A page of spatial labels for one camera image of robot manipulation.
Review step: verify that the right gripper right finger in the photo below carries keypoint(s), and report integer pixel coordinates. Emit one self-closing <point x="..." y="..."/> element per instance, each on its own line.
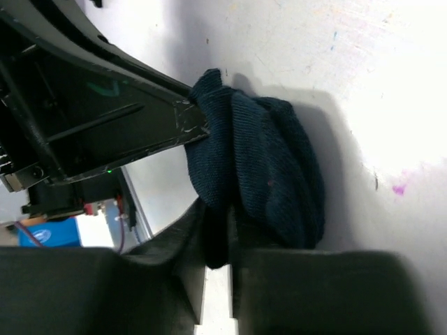
<point x="244" y="233"/>

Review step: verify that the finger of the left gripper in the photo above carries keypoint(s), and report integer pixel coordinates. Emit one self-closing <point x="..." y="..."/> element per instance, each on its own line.
<point x="81" y="31"/>
<point x="68" y="114"/>

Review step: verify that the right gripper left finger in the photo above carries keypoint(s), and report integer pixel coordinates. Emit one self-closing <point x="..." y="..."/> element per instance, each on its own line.
<point x="178" y="250"/>

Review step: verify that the dark navy ankle sock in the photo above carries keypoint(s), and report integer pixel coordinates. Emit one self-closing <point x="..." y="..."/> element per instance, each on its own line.
<point x="259" y="161"/>

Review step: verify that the blue box in background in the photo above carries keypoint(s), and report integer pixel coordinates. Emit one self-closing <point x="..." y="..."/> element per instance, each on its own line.
<point x="57" y="233"/>

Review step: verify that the aluminium frame rail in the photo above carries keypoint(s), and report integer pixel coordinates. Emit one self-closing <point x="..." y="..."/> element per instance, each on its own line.
<point x="142" y="229"/>

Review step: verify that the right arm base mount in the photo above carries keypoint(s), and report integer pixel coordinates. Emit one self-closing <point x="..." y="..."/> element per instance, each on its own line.
<point x="50" y="202"/>

